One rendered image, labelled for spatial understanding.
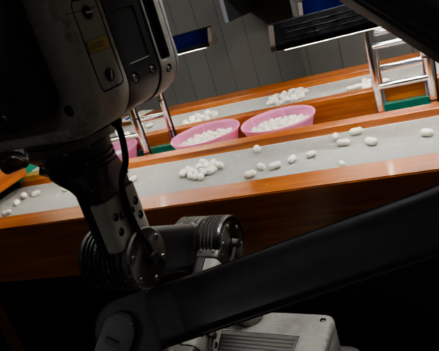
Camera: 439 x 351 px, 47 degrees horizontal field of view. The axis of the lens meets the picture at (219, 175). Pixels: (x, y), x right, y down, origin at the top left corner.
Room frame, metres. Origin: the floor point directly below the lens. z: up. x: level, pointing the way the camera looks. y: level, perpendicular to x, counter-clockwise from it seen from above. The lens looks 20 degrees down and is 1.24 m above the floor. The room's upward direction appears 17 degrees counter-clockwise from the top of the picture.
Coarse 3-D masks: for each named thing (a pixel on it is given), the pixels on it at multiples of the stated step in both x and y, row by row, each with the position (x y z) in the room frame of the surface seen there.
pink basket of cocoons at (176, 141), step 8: (216, 120) 1.92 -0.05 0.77; (224, 120) 1.90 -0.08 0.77; (232, 120) 1.86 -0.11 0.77; (192, 128) 1.93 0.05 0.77; (200, 128) 1.93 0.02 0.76; (208, 128) 1.93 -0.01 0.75; (216, 128) 1.92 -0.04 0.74; (176, 136) 1.87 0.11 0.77; (184, 136) 1.90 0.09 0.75; (192, 136) 1.91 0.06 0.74; (224, 136) 1.69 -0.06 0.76; (232, 136) 1.72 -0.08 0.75; (176, 144) 1.84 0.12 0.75; (200, 144) 1.68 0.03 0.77
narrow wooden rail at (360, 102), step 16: (336, 96) 1.77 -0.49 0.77; (352, 96) 1.73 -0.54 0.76; (368, 96) 1.71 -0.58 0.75; (400, 96) 1.67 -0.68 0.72; (256, 112) 1.88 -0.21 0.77; (288, 112) 1.82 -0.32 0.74; (320, 112) 1.77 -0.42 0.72; (336, 112) 1.75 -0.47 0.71; (352, 112) 1.73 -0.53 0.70; (368, 112) 1.71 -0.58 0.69; (176, 128) 2.02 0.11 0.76; (224, 128) 1.92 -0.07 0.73; (160, 144) 2.03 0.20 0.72
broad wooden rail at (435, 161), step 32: (416, 160) 1.03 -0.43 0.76; (192, 192) 1.25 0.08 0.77; (224, 192) 1.18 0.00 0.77; (256, 192) 1.12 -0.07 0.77; (288, 192) 1.08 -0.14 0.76; (320, 192) 1.06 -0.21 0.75; (352, 192) 1.03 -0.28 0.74; (384, 192) 1.00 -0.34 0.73; (0, 224) 1.47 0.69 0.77; (32, 224) 1.38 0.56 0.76; (64, 224) 1.34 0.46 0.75; (160, 224) 1.22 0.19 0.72; (256, 224) 1.12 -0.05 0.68; (288, 224) 1.09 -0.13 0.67; (320, 224) 1.06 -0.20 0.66; (0, 256) 1.45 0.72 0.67; (32, 256) 1.40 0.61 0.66; (64, 256) 1.36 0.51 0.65
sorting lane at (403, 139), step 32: (384, 128) 1.36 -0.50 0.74; (416, 128) 1.29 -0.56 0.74; (192, 160) 1.61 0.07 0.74; (224, 160) 1.51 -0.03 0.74; (256, 160) 1.42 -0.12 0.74; (320, 160) 1.27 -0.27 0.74; (352, 160) 1.20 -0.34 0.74; (384, 160) 1.14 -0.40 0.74; (64, 192) 1.69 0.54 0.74; (160, 192) 1.40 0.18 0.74
